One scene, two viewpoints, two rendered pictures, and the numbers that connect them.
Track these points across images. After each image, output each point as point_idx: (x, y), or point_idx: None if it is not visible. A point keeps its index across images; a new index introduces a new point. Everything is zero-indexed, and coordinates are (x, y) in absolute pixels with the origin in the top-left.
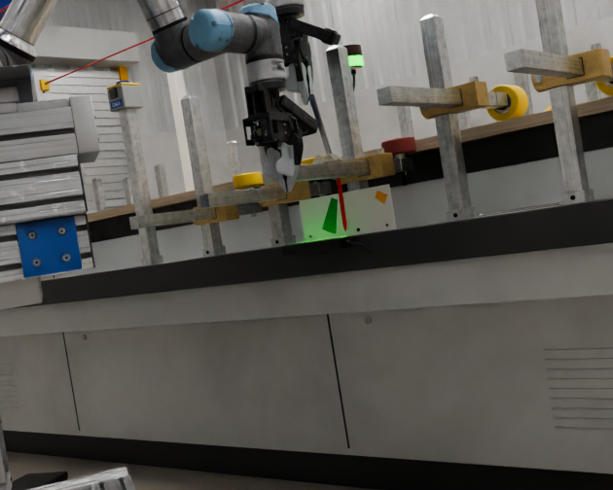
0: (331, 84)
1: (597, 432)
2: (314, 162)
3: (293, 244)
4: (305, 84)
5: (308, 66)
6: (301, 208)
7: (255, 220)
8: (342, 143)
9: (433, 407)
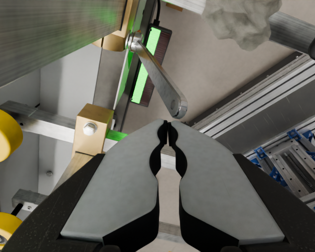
0: (34, 69)
1: None
2: (265, 34)
3: (151, 93)
4: (216, 142)
5: (108, 225)
6: (117, 103)
7: (5, 198)
8: (113, 28)
9: None
